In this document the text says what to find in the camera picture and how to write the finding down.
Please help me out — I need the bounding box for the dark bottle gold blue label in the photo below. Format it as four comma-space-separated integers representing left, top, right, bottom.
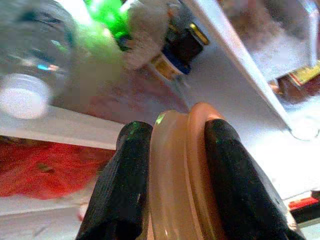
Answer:
148, 21, 210, 82

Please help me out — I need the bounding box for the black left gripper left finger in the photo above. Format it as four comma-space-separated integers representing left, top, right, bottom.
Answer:
74, 120, 154, 240

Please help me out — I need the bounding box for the red snack bag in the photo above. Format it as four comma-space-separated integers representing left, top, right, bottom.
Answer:
0, 138, 120, 202

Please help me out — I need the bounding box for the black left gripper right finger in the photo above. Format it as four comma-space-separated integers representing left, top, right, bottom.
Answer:
203, 118, 307, 240

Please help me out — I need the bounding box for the green snack pack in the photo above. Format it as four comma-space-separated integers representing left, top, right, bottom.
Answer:
83, 0, 135, 52

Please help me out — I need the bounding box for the clear bottle white cap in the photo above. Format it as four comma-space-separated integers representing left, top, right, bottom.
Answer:
0, 0, 78, 120

